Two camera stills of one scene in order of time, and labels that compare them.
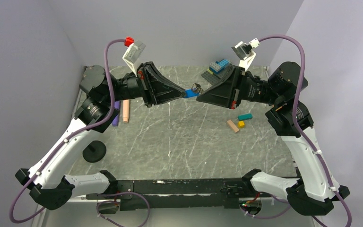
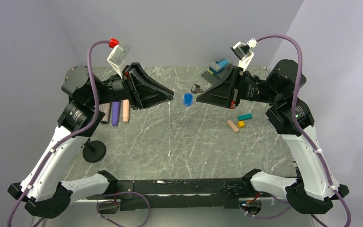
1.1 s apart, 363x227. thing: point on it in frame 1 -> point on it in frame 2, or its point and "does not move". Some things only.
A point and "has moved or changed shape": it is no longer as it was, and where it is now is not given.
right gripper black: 220,94 does not move
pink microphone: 125,110 does not move
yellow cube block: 241,124 does not move
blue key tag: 188,93 has moved or changed shape
